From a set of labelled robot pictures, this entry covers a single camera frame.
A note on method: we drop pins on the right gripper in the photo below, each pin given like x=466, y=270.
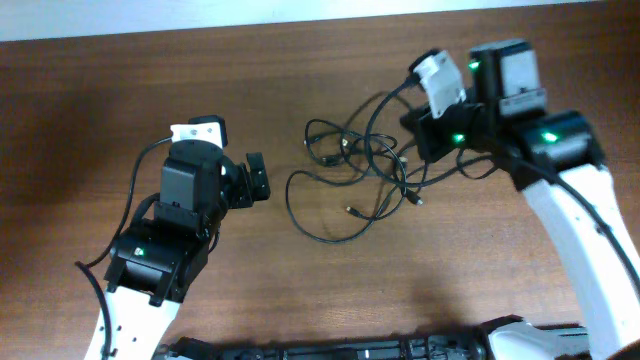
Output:
x=421, y=125

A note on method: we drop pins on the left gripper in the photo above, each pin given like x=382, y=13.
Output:
x=256, y=176

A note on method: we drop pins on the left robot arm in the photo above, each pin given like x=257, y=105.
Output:
x=155, y=260

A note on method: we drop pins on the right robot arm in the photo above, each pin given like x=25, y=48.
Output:
x=556, y=162

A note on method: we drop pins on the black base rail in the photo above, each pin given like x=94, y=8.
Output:
x=370, y=347

